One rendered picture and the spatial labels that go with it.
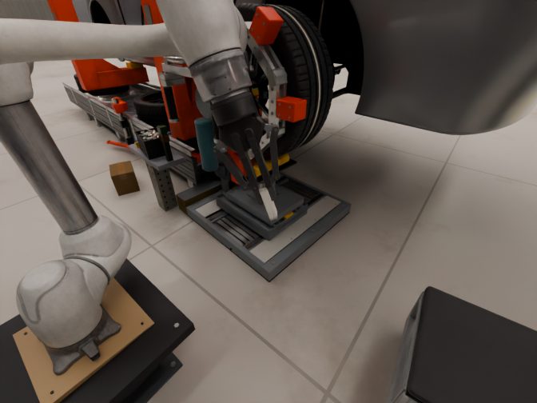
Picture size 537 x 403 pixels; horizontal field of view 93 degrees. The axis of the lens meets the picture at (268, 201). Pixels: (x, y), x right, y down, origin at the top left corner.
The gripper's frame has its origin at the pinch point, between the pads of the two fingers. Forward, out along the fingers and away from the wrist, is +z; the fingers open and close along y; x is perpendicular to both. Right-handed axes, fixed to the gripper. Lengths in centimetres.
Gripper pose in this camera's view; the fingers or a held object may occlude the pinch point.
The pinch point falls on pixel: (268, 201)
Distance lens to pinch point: 50.2
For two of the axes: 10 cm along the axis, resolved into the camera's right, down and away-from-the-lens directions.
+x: 0.3, -4.1, 9.1
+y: 9.5, -2.8, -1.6
